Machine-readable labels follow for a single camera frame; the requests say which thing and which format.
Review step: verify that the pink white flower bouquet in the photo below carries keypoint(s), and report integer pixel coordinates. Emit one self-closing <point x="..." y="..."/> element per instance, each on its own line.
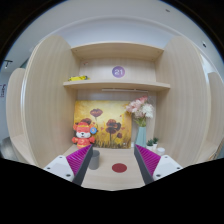
<point x="141" y="110"/>

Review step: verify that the small potted plant right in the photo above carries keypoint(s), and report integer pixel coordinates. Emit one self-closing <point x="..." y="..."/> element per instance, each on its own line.
<point x="155" y="143"/>

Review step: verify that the teal vase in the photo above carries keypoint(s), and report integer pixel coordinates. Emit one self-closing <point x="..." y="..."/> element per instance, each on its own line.
<point x="141" y="137"/>

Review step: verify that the yellow flower painting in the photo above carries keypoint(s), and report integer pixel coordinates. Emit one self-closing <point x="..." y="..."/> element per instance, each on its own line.
<point x="110" y="118"/>

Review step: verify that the small potted plant left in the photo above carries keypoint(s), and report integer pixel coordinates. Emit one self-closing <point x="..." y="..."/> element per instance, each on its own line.
<point x="149" y="145"/>

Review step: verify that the grey plastic cup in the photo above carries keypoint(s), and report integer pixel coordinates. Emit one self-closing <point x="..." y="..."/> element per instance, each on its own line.
<point x="94" y="162"/>

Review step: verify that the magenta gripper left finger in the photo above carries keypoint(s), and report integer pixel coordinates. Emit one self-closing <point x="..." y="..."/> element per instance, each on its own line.
<point x="79" y="162"/>

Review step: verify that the purple number sticker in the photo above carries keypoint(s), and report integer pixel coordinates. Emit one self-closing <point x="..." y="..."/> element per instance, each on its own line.
<point x="118" y="71"/>

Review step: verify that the red round coaster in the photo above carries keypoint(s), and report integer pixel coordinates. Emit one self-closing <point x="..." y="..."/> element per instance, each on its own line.
<point x="119" y="167"/>

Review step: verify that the small white cup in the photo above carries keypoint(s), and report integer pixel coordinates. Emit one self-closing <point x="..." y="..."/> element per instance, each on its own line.
<point x="160" y="151"/>

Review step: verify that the wooden shelf unit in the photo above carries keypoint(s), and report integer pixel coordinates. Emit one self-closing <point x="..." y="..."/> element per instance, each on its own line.
<point x="188" y="102"/>

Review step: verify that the small potted plant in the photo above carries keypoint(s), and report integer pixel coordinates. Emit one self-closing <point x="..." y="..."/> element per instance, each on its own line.
<point x="155" y="143"/>
<point x="149" y="145"/>

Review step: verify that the yellow object on shelf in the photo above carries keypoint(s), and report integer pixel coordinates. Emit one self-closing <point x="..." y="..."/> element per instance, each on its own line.
<point x="78" y="78"/>

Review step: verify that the red plush toy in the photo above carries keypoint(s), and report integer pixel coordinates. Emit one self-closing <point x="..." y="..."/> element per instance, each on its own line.
<point x="84" y="134"/>

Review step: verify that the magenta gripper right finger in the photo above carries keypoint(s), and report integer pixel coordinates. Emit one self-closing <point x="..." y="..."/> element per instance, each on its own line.
<point x="147" y="162"/>

